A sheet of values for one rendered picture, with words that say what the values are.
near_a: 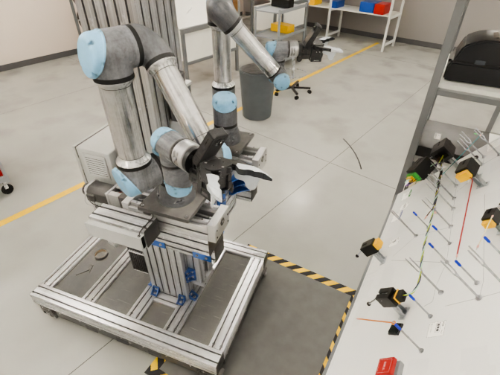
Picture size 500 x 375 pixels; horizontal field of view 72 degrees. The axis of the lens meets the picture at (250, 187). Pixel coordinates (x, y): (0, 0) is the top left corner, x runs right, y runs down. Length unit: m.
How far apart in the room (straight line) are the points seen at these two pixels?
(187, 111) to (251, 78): 3.33
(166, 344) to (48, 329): 0.87
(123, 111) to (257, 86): 3.36
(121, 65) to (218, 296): 1.56
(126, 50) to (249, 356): 1.79
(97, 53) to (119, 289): 1.67
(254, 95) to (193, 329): 3.05
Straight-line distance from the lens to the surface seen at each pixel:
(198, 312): 2.18
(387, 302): 1.16
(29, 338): 2.69
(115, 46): 1.05
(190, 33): 5.57
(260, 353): 2.27
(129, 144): 1.16
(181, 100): 1.05
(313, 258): 2.74
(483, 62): 1.85
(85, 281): 2.52
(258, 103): 4.47
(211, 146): 0.78
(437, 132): 2.18
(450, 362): 1.00
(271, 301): 2.46
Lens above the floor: 2.02
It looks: 37 degrees down
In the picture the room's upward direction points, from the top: straight up
